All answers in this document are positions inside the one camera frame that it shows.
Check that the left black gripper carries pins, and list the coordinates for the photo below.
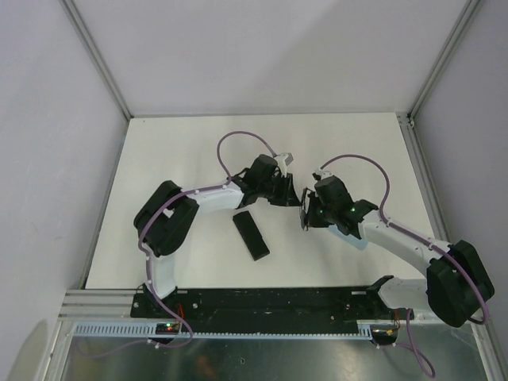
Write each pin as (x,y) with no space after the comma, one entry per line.
(287,197)

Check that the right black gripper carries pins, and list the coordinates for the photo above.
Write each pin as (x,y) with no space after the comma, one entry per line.
(310,219)

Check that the black rectangular glasses case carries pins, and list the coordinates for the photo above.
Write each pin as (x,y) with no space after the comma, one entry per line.
(251,235)

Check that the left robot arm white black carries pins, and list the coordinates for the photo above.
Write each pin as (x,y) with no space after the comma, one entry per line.
(166,218)

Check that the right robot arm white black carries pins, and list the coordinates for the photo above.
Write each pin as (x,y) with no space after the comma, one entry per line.
(454,283)

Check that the right blue cleaning cloth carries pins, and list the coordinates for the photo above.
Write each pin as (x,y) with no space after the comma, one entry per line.
(355,242)

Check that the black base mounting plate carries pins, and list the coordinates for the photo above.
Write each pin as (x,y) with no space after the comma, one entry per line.
(276,322)

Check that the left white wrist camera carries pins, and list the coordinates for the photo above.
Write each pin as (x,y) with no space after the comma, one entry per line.
(284,159)

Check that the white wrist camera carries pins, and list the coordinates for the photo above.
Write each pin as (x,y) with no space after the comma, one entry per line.
(284,159)
(320,174)

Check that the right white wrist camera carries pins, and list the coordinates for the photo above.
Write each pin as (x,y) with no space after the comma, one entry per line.
(320,174)

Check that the white slotted cable duct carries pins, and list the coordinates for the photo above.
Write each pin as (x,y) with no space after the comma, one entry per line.
(164,330)

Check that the right aluminium corner post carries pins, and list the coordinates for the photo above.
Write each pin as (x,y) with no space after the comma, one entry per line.
(459,30)

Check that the aluminium corner post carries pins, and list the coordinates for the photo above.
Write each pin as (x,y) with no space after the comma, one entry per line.
(459,30)
(85,36)

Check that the left aluminium corner post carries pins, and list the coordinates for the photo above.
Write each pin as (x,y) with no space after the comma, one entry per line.
(85,36)

